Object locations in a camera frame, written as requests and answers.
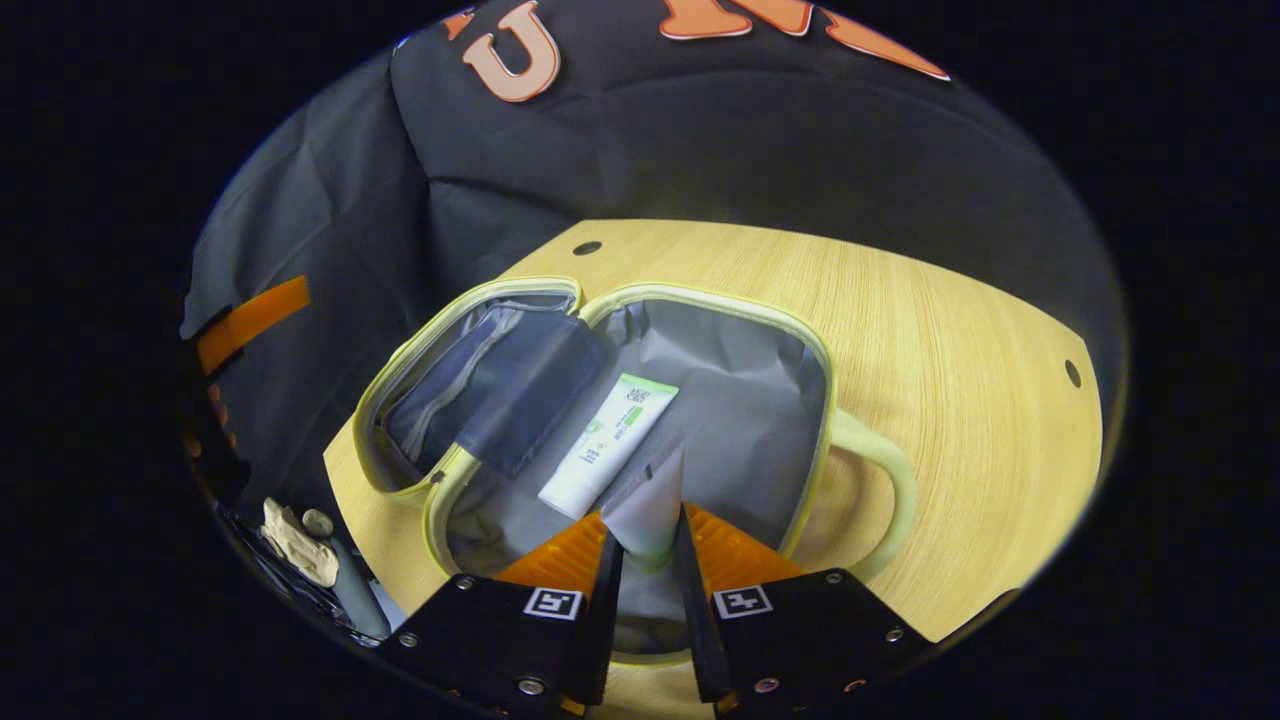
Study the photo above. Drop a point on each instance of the green and white tube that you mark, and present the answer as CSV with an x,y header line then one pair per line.
x,y
610,440

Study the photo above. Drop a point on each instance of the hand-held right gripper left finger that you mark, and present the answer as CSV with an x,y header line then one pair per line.
x,y
605,620

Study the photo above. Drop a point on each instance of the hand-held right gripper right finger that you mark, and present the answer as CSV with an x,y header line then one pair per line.
x,y
695,620

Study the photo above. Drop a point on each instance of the small grey white tube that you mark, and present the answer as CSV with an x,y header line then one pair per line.
x,y
650,510

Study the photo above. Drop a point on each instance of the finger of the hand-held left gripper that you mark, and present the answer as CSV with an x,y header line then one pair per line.
x,y
255,320

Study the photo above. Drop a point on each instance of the pale yellow suitcase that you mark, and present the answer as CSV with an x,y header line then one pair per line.
x,y
740,420

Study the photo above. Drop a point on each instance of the crumpled beige cloth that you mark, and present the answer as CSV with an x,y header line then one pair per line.
x,y
300,550

